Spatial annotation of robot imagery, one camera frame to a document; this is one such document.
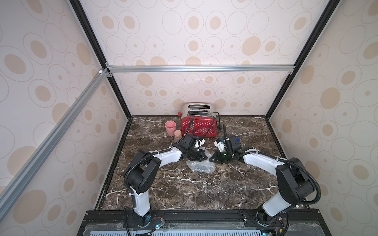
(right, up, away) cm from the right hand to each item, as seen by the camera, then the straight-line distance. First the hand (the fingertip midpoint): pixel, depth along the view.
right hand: (214, 158), depth 89 cm
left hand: (-2, +1, -2) cm, 3 cm away
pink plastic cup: (-29, +19, +13) cm, 36 cm away
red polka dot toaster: (-9, +24, +7) cm, 27 cm away
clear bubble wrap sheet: (-6, -4, -2) cm, 8 cm away
